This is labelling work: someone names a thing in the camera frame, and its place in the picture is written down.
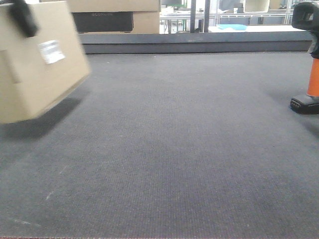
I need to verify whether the brown cardboard package box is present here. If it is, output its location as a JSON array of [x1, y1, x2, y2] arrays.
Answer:
[[0, 1, 90, 123]]

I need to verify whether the beige plastic bin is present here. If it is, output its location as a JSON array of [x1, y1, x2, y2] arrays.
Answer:
[[243, 0, 270, 13]]

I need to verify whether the large cardboard box black panel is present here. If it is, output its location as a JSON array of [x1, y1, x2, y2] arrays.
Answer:
[[67, 0, 160, 34]]

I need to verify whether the dark grey conveyor side rail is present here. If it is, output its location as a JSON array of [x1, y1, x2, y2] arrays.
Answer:
[[79, 31, 312, 54]]

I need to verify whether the white barcode shipping label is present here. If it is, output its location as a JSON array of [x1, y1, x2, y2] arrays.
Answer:
[[38, 40, 65, 64]]

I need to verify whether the light blue flat tray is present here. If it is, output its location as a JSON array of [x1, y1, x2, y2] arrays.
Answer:
[[217, 24, 247, 31]]

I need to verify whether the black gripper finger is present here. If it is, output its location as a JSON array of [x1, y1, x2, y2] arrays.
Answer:
[[9, 0, 38, 37]]

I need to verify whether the black orange barcode scanner gun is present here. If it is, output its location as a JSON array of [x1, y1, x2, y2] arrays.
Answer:
[[290, 0, 319, 115]]

